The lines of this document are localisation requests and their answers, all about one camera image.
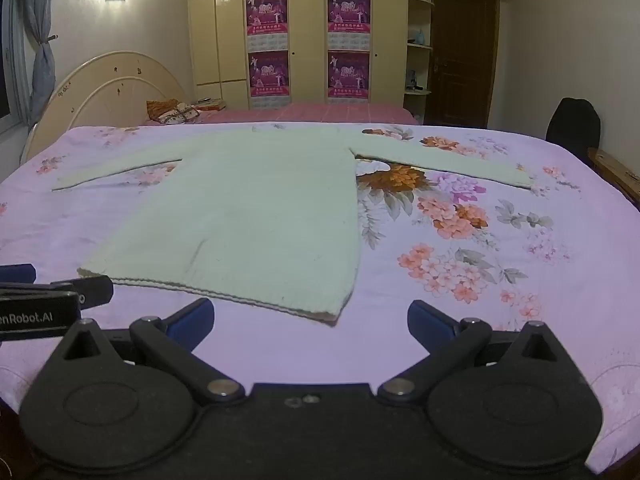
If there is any dark wooden door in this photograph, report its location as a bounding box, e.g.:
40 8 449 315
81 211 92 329
430 0 501 129

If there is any cream wooden headboard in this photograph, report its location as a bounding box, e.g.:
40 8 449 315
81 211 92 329
22 50 190 165

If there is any pink bed cover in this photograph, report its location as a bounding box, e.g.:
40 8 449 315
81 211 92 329
135 100 421 127

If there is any orange patterned pillow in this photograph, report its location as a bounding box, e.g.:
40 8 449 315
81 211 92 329
146 98 202 126

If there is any floral lilac bed sheet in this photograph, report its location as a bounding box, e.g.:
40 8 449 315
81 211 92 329
0 122 640 473

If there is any purple wall poster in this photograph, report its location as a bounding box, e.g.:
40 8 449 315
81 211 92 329
245 0 289 51
327 50 371 104
248 50 291 107
327 0 371 49

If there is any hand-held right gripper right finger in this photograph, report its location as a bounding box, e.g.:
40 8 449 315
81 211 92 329
378 300 576 407

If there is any cream corner shelf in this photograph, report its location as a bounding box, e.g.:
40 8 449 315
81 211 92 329
406 0 435 97

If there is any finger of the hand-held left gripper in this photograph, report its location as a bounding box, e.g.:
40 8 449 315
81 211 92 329
75 275 115 309
0 263 37 286

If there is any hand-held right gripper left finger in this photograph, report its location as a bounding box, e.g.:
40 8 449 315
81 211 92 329
46 298 246 407

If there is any grey curtain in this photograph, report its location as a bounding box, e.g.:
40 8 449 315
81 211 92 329
2 0 60 128

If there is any cream white towel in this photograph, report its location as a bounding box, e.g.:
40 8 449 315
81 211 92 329
51 125 533 327

